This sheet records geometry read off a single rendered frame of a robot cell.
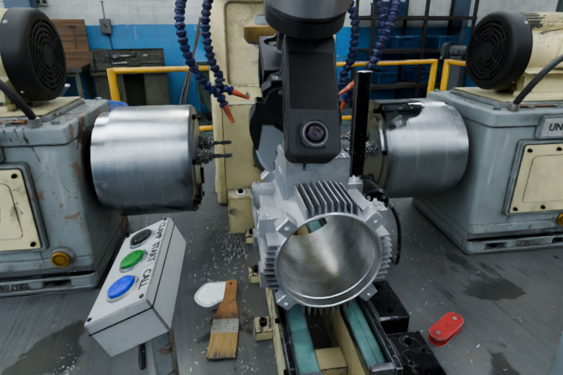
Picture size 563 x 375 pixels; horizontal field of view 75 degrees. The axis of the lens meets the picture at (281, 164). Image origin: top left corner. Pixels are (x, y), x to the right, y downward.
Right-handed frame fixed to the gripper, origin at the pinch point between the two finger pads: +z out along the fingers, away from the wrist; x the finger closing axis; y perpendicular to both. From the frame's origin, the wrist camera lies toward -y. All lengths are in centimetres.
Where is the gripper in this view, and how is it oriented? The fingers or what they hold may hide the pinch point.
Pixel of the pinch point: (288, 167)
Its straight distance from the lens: 45.6
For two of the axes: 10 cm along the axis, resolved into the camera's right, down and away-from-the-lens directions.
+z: -0.7, 6.4, 7.7
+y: -1.2, -7.7, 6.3
